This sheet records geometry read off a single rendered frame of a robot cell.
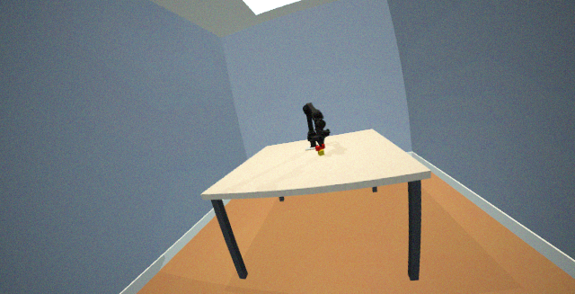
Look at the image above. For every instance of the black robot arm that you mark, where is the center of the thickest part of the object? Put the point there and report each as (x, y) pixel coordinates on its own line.
(316, 114)

